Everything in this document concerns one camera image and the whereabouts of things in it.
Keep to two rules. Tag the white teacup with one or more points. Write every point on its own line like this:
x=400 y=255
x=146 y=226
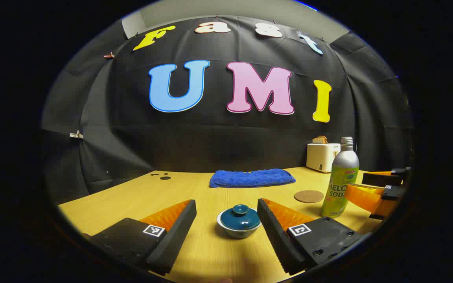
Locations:
x=236 y=234

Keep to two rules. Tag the white toaster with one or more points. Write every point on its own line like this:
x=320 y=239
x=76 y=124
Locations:
x=321 y=157

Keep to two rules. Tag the white cloth clip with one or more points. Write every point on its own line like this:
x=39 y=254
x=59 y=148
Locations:
x=76 y=135

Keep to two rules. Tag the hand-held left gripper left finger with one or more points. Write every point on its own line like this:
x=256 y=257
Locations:
x=175 y=232

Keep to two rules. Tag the round brown cork coaster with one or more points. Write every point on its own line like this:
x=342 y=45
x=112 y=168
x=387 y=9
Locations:
x=308 y=196

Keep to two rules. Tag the red cloth clip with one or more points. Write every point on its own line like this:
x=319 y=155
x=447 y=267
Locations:
x=109 y=56

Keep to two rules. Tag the silver water bottle green label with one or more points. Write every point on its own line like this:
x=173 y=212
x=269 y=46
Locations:
x=344 y=165

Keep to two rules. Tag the dark teal teacup lid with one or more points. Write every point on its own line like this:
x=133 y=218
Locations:
x=240 y=219

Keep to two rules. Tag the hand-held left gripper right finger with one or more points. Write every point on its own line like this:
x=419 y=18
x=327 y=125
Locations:
x=273 y=232

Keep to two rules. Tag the black backdrop cloth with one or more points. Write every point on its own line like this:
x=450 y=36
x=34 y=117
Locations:
x=210 y=137

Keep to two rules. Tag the blue towel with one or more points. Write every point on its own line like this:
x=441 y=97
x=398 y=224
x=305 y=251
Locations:
x=250 y=178

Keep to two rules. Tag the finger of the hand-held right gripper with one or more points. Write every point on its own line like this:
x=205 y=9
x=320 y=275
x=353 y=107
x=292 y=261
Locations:
x=364 y=198
x=382 y=179

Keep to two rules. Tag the toast slice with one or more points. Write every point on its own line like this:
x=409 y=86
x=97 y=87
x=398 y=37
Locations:
x=319 y=140

